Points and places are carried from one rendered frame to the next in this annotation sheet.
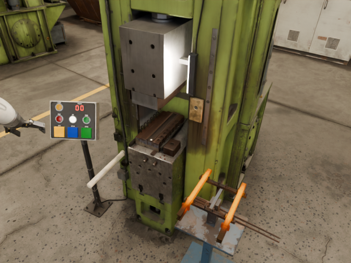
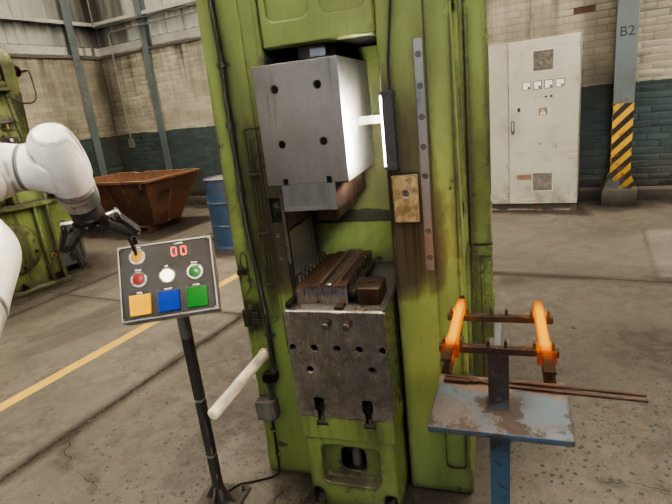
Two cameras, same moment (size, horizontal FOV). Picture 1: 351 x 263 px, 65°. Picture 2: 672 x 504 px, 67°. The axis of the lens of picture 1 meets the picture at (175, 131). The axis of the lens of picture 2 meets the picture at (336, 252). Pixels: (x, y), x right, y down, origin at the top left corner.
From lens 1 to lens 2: 0.73 m
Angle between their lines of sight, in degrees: 21
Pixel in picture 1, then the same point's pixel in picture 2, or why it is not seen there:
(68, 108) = (156, 256)
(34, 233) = not seen: outside the picture
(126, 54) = (267, 114)
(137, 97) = (294, 196)
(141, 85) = (301, 168)
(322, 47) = (529, 190)
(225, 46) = (439, 62)
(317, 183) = (630, 365)
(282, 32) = not seen: hidden behind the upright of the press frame
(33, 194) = not seen: outside the picture
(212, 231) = (509, 416)
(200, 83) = (406, 144)
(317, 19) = (507, 151)
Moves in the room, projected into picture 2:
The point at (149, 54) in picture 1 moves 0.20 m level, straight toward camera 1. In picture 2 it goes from (312, 101) to (327, 98)
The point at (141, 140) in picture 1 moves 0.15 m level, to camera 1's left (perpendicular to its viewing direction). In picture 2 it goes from (310, 289) to (269, 296)
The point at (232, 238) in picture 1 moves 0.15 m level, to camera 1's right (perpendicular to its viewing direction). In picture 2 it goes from (556, 417) to (602, 407)
